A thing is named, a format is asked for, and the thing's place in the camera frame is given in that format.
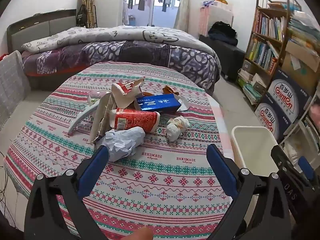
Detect pale blue paper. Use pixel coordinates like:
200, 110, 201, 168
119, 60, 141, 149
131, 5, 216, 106
104, 126, 146, 162

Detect colourful toys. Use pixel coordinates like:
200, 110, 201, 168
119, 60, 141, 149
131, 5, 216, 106
202, 0, 228, 7

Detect thin black cables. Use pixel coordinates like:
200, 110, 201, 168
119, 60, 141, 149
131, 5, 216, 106
0, 165, 15, 220

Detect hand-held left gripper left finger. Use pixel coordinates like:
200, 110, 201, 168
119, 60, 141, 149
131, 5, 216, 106
24, 145, 110, 240

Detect bed with grey headboard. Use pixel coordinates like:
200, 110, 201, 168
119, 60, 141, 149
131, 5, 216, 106
6, 9, 222, 95

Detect row of books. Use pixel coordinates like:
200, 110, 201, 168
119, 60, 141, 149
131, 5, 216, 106
247, 39, 279, 72
252, 11, 287, 42

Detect stack of teal papers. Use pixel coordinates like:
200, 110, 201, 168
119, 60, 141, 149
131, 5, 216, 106
287, 10, 320, 55

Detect brown cardboard box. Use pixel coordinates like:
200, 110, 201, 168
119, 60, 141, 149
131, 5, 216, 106
281, 40, 320, 95

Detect patterned tablecloth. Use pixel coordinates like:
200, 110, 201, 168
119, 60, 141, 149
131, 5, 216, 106
4, 61, 235, 240

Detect black bag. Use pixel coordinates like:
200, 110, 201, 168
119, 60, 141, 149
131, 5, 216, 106
76, 5, 88, 28

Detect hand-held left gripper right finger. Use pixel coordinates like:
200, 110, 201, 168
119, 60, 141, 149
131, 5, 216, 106
206, 144, 293, 240

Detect cream curtain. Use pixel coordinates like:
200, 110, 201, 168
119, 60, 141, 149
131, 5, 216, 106
174, 0, 192, 30

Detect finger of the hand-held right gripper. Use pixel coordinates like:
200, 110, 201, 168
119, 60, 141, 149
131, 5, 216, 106
271, 147, 300, 188
297, 156, 317, 183

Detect wooden bookshelf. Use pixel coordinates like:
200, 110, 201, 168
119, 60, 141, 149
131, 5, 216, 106
236, 0, 303, 110

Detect plaid scarf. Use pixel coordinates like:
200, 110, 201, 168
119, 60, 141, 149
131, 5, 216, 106
81, 0, 97, 29

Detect red paper cup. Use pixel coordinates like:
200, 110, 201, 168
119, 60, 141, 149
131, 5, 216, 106
109, 107, 160, 133

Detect white cartoon print quilt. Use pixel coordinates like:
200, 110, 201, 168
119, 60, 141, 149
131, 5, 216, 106
21, 26, 218, 63

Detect white plastic trash bin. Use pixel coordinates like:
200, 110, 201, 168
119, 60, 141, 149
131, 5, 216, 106
230, 126, 282, 205

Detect black ottoman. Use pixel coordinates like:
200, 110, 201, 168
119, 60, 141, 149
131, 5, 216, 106
199, 34, 246, 80

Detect pile of black clothes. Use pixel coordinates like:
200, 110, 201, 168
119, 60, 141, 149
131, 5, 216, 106
208, 21, 238, 46

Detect dark blue water carton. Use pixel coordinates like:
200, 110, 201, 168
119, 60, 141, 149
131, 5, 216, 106
254, 92, 300, 140
267, 67, 310, 120

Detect person's left hand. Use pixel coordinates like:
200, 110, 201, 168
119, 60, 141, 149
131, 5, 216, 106
132, 227, 153, 240

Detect stack of books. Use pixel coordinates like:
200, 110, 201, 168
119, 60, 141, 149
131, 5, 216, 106
236, 67, 265, 105

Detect purple patterned blanket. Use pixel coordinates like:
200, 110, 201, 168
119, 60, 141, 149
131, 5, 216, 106
21, 40, 222, 90

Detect pink wrapper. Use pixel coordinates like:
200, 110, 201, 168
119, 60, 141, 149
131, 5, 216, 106
89, 89, 113, 99

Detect pale drawer cabinet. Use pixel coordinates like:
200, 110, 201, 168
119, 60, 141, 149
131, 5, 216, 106
199, 5, 234, 39

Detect grey checked cushion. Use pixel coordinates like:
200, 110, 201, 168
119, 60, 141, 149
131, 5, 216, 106
0, 50, 32, 128

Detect sliding glass door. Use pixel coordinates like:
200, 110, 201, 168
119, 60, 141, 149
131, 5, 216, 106
122, 0, 185, 28

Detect blue cardboard box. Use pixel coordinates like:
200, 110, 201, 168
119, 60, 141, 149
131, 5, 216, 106
135, 94, 182, 113

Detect torn cardboard packaging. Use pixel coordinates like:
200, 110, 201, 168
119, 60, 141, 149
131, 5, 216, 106
87, 94, 118, 144

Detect white tissue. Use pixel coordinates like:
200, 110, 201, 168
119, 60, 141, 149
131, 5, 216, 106
166, 116, 190, 142

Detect curved white plastic piece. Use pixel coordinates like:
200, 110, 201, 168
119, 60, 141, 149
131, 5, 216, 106
67, 102, 100, 134

